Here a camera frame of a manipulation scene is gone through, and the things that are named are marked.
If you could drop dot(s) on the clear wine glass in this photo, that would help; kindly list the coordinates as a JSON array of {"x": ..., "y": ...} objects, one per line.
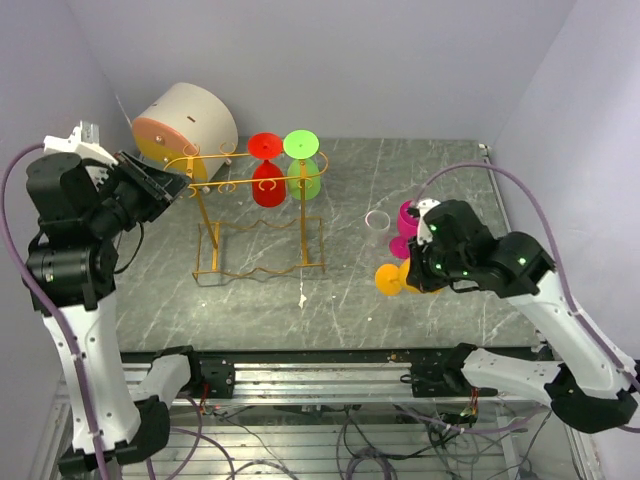
[{"x": 377, "y": 227}]

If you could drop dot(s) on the gold wire wine glass rack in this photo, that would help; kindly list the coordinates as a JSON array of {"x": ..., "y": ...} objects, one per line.
[{"x": 237, "y": 238}]

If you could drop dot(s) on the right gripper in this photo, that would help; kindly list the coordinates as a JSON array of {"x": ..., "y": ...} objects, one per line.
[{"x": 418, "y": 275}]

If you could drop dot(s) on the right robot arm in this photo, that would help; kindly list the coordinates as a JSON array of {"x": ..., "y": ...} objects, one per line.
[{"x": 591, "y": 388}]

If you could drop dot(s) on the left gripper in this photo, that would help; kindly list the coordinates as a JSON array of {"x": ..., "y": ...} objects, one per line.
[{"x": 159, "y": 187}]

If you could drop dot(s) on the yellow plastic wine glass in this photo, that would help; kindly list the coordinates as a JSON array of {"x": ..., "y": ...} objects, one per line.
[{"x": 391, "y": 279}]

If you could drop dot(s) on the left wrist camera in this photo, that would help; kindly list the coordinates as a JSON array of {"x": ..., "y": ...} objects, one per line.
[{"x": 84, "y": 141}]

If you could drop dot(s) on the aluminium mounting rail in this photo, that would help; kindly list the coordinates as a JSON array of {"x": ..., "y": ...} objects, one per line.
[{"x": 320, "y": 382}]

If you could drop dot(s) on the red plastic wine glass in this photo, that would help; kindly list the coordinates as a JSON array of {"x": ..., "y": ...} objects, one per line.
[{"x": 268, "y": 186}]

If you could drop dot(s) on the white cylindrical container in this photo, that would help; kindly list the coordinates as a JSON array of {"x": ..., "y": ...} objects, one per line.
[{"x": 187, "y": 120}]

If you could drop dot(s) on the green plastic wine glass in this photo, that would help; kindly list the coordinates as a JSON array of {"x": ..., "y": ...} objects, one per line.
[{"x": 303, "y": 173}]

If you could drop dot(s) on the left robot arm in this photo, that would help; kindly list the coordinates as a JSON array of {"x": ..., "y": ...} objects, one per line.
[{"x": 72, "y": 268}]

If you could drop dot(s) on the pink plastic wine glass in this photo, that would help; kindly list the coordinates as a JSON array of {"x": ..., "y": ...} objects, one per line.
[{"x": 407, "y": 227}]

